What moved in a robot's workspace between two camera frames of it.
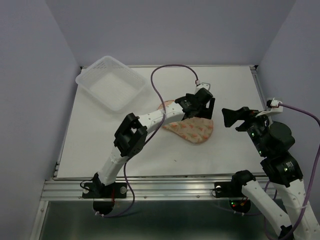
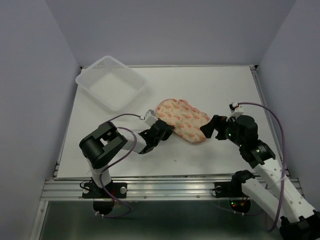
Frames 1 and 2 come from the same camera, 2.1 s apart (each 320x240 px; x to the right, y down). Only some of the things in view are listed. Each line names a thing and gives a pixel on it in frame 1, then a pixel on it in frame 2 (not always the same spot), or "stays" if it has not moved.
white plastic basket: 111,84 stays
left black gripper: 206,113 → 167,132
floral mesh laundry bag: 196,130 stays
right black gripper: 230,116 → 215,123
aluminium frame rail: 145,189 stays
